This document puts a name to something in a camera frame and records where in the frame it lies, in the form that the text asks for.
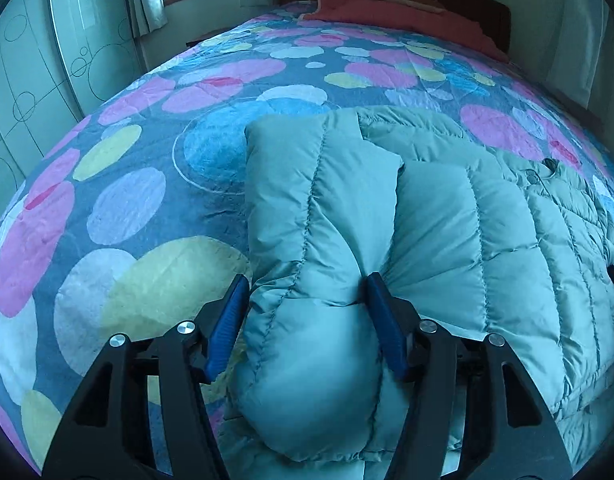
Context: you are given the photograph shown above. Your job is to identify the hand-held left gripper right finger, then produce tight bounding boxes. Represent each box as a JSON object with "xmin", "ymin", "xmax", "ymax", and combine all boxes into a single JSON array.
[{"xmin": 363, "ymin": 272, "xmax": 574, "ymax": 480}]

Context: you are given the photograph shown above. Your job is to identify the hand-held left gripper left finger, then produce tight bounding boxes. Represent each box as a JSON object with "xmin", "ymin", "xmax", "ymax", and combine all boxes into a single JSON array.
[{"xmin": 42, "ymin": 274, "xmax": 251, "ymax": 480}]

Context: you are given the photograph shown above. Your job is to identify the teal puffer jacket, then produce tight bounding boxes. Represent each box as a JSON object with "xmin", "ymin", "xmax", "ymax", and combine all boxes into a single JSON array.
[{"xmin": 234, "ymin": 107, "xmax": 614, "ymax": 480}]

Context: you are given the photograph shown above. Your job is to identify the dotted colourful bedspread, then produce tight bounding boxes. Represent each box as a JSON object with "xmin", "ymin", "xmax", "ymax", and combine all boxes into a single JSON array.
[{"xmin": 0, "ymin": 0, "xmax": 614, "ymax": 480}]

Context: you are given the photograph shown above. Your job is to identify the dark wooden nightstand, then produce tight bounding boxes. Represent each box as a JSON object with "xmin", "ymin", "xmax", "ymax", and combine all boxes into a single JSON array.
[{"xmin": 186, "ymin": 26, "xmax": 238, "ymax": 49}]

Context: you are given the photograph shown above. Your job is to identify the red pillow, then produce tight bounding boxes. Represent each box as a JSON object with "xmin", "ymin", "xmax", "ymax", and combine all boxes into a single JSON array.
[{"xmin": 299, "ymin": 0, "xmax": 510, "ymax": 63}]

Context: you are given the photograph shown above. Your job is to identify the white wardrobe with circle pattern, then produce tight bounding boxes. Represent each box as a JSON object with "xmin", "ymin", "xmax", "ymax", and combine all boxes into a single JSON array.
[{"xmin": 0, "ymin": 0, "xmax": 144, "ymax": 221}]

